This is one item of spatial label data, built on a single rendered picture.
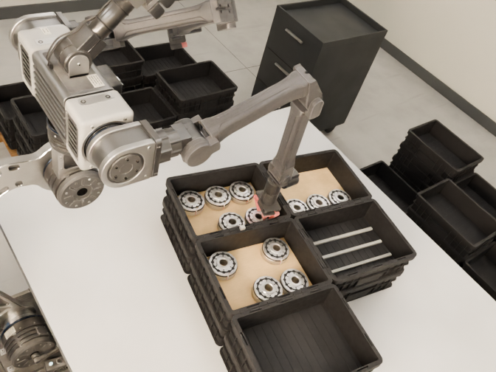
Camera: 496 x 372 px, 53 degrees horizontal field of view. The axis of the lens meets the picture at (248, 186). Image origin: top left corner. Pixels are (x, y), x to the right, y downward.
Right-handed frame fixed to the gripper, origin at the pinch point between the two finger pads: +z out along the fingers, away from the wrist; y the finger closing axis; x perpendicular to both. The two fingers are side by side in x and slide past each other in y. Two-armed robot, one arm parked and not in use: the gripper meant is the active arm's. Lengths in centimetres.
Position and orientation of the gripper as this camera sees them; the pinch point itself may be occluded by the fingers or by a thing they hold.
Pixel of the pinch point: (262, 215)
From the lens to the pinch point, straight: 193.2
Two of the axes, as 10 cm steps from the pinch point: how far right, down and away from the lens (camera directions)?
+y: -3.5, -7.2, 6.0
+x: -9.1, 1.1, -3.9
